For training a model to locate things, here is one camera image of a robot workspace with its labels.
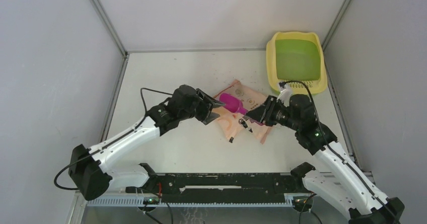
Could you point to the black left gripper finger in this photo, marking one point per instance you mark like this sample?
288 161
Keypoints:
207 101
209 118

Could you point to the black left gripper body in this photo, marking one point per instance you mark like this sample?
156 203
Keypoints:
199 109

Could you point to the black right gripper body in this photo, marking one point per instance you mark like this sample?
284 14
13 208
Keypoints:
280 115

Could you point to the magenta plastic scoop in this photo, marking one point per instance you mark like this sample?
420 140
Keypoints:
235 107

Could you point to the pink cat litter bag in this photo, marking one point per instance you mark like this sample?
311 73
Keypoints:
232 123

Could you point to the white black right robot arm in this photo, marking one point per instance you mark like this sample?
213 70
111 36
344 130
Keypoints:
357 198

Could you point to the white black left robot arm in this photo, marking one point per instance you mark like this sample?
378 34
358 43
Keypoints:
92 169

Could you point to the yellow green litter box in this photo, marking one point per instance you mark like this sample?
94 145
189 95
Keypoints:
296 56

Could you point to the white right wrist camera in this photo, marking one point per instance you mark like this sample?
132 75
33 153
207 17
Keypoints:
285 92

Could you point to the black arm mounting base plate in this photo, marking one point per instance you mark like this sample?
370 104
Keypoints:
223 184

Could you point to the aluminium front frame rail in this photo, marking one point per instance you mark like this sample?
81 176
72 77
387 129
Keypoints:
223 190

